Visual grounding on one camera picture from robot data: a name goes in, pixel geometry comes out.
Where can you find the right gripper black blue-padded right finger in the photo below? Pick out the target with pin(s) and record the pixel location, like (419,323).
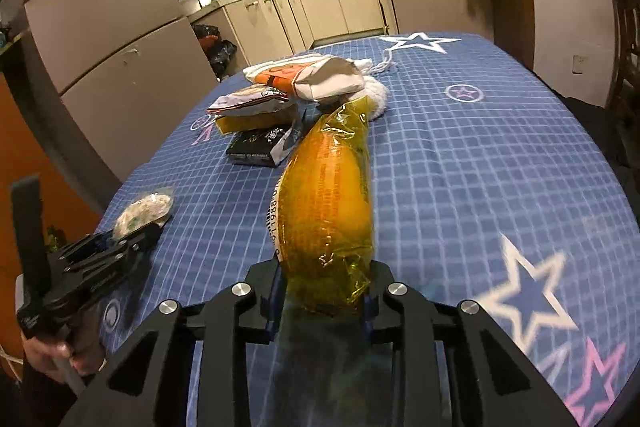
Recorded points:
(454,365)

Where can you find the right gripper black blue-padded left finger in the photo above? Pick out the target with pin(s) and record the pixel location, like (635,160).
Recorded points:
(147,380)

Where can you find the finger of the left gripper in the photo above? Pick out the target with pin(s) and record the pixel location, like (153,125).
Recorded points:
(135,239)

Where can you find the yellow plastic wrapper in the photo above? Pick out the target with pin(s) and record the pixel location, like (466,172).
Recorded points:
(321,217)

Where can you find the white knitted cloth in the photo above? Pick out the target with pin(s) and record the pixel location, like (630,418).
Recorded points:
(372,98)

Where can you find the brown yellow sponge block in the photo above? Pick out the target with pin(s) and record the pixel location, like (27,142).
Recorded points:
(233,124)

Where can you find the beige kitchen base cabinets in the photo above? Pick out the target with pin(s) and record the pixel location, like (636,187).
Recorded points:
(267,29)

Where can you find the person's left hand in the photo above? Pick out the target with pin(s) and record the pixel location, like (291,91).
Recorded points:
(84,352)

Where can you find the small clear snack wrapper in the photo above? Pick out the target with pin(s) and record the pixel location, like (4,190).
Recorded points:
(149,207)

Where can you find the black snack packet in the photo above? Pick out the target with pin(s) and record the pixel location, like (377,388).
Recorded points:
(265,147)

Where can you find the blue star-patterned tablecloth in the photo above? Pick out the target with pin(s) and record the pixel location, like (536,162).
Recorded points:
(484,186)

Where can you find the crumpled foil wrapper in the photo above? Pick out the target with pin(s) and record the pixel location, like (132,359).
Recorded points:
(251,100)

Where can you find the black garbage bags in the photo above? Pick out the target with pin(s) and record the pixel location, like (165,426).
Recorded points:
(218,51)

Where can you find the beige refrigerator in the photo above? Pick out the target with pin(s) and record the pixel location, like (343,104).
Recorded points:
(127,71)

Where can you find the orange white paper bag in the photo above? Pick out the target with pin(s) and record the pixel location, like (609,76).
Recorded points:
(312,77)

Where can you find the white drawstring pouch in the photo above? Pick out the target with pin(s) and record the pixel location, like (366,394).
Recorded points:
(368,67)

